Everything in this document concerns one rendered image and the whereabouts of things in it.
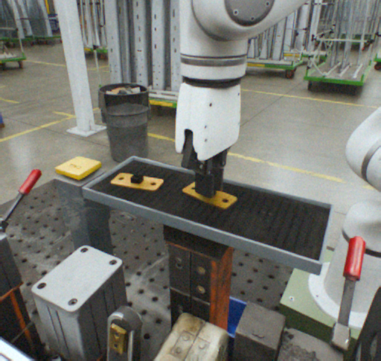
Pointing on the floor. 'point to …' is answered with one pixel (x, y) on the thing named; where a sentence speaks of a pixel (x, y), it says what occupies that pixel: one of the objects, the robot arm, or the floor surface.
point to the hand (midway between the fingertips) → (209, 180)
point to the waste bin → (126, 118)
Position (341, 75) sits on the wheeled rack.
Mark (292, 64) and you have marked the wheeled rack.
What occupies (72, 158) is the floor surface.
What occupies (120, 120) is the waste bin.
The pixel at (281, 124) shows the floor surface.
